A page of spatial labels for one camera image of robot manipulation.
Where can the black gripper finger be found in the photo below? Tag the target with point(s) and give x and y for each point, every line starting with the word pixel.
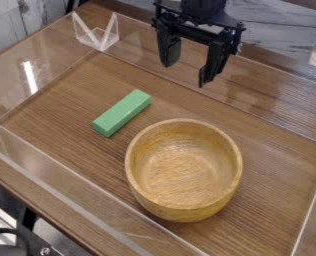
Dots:
pixel 219 53
pixel 169 46

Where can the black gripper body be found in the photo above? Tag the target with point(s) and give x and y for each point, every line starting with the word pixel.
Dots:
pixel 198 20

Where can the green rectangular block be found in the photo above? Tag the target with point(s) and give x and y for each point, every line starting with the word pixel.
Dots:
pixel 121 112

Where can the brown wooden bowl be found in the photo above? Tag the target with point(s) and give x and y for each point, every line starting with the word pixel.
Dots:
pixel 184 167

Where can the clear acrylic tray walls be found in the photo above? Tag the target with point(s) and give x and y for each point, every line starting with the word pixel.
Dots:
pixel 65 75

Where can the black table leg bracket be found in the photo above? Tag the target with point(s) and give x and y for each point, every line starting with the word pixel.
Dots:
pixel 39 247

